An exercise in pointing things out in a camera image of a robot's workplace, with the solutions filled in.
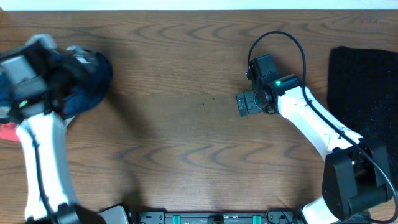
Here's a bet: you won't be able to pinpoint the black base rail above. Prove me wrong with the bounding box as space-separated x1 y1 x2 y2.
136 210 373 224

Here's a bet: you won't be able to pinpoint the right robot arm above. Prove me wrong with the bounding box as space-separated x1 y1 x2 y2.
236 72 397 223

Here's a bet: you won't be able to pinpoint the folded red garment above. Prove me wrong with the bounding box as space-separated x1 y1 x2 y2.
0 123 19 142

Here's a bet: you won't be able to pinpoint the navy blue shorts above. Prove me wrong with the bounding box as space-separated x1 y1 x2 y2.
0 46 114 121

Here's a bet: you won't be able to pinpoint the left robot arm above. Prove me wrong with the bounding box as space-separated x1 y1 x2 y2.
1 34 130 223

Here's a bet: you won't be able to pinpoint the black knit garment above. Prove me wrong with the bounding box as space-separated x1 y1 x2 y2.
327 47 397 184

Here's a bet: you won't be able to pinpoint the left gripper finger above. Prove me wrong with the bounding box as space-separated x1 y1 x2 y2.
66 45 93 65
26 34 58 50

